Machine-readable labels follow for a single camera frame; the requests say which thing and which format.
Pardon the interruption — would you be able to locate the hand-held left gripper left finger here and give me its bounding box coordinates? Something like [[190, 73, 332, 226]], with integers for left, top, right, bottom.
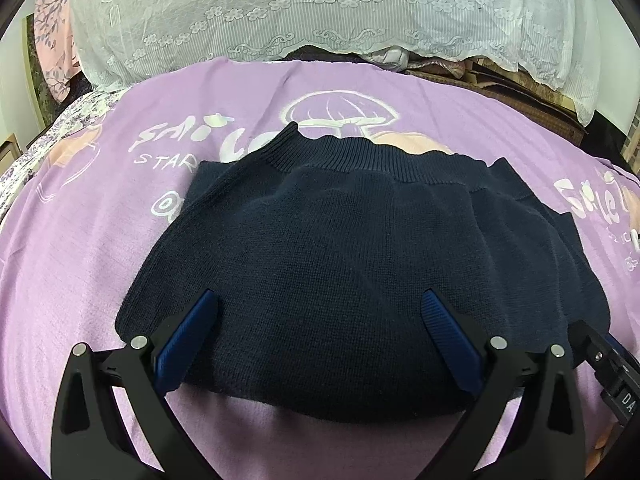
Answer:
[[50, 287, 221, 480]]

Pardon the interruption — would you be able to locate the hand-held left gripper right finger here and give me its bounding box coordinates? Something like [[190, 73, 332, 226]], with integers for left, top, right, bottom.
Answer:
[[421, 287, 587, 480]]

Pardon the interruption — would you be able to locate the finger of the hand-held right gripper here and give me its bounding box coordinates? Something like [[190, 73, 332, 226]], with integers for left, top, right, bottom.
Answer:
[[567, 319, 640, 396]]

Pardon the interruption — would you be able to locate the navy knit cardigan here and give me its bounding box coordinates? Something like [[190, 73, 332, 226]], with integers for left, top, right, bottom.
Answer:
[[114, 122, 613, 423]]

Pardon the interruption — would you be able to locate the purple printed blanket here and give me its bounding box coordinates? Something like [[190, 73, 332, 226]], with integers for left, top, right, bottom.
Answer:
[[0, 57, 640, 480]]

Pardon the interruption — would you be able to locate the floral bedsheet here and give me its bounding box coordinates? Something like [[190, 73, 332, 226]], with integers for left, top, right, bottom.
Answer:
[[0, 87, 133, 221]]

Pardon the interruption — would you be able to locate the dark green panel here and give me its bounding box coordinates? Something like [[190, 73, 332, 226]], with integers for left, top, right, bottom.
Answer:
[[25, 15, 51, 126]]

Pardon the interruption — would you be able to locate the pink floral cloth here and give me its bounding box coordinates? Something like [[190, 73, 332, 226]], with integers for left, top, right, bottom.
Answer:
[[32, 0, 83, 103]]

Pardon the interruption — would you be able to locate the white lace cloth cover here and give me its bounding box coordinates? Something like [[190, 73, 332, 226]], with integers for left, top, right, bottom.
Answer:
[[67, 0, 601, 126]]

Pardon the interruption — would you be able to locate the wooden furniture frame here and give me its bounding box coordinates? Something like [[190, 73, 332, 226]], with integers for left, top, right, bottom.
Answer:
[[0, 132, 21, 176]]

